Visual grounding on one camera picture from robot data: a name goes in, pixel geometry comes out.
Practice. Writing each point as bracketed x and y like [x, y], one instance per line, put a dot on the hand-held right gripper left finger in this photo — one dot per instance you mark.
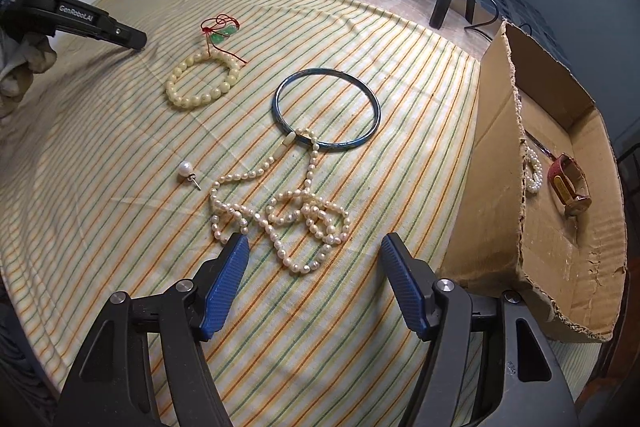
[225, 287]

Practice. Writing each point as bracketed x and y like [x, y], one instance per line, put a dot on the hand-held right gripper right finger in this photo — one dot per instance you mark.
[405, 292]

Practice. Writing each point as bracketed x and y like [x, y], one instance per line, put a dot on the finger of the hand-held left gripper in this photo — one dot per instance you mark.
[127, 36]

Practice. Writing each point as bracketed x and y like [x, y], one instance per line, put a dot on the pearl stud earring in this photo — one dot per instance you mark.
[185, 168]

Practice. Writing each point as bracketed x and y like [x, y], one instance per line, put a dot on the blue bangle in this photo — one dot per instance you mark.
[276, 107]

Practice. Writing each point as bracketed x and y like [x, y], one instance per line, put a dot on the cardboard box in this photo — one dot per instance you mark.
[500, 157]

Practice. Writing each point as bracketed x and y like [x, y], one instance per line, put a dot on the person's left hand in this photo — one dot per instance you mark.
[25, 62]

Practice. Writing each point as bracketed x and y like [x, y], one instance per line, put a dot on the yellow striped cloth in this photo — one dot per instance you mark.
[125, 157]

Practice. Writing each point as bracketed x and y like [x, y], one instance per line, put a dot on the thin metal stick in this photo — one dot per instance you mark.
[540, 147]

